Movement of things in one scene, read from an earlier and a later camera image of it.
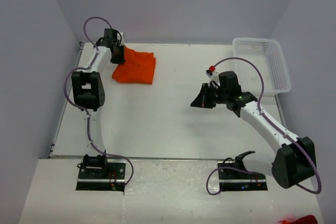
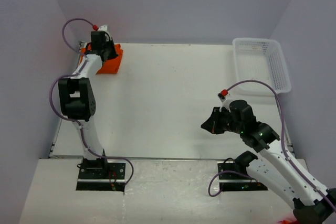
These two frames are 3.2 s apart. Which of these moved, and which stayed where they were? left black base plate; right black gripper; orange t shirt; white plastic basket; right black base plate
Moved: right black gripper; orange t shirt
Stayed: white plastic basket; right black base plate; left black base plate
